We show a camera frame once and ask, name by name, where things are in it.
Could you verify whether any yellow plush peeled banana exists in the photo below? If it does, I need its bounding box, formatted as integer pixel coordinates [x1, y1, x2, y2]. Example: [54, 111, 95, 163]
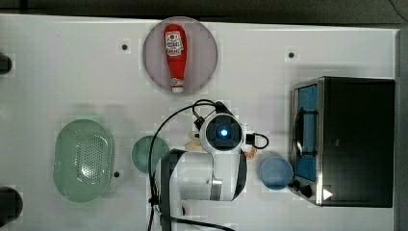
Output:
[185, 131, 202, 151]

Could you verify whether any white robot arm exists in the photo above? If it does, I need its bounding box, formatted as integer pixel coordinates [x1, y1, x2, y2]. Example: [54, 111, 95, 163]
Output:
[153, 100, 247, 231]

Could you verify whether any steel toaster oven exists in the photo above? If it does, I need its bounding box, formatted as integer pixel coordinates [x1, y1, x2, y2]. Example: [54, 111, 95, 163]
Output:
[289, 76, 395, 208]

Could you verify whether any grey round plate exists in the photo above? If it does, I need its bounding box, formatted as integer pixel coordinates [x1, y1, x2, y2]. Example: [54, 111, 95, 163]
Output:
[142, 16, 217, 93]

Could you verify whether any orange half toy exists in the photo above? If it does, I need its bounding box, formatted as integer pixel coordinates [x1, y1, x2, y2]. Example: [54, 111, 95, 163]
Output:
[244, 147, 257, 159]

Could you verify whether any green mug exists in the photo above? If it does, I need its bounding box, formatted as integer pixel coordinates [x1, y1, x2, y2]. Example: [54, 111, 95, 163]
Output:
[132, 136, 169, 173]

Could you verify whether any red plush ketchup bottle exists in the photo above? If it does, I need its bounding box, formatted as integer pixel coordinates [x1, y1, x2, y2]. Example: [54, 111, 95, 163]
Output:
[164, 24, 188, 93]

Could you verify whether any blue cup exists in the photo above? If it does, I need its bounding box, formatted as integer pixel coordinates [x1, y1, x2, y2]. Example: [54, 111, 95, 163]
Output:
[259, 157, 293, 190]

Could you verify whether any green perforated colander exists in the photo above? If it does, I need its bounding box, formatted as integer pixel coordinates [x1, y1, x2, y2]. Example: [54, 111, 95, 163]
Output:
[53, 119, 114, 202]

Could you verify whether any black cylinder upper base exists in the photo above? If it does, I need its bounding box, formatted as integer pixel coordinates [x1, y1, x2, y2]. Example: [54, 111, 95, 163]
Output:
[0, 54, 13, 75]

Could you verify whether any black cylinder base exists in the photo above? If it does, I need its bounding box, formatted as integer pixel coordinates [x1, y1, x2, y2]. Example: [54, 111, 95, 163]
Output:
[0, 187, 23, 227]
[0, 54, 13, 75]

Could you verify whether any black cylinder lower base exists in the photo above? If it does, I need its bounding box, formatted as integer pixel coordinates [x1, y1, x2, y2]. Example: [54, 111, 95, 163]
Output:
[0, 187, 23, 227]

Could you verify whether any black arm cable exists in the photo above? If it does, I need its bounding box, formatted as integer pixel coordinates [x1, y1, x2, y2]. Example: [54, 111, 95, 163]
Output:
[147, 98, 269, 231]

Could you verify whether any black background cable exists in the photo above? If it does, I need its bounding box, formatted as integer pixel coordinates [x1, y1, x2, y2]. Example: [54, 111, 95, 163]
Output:
[388, 0, 408, 23]

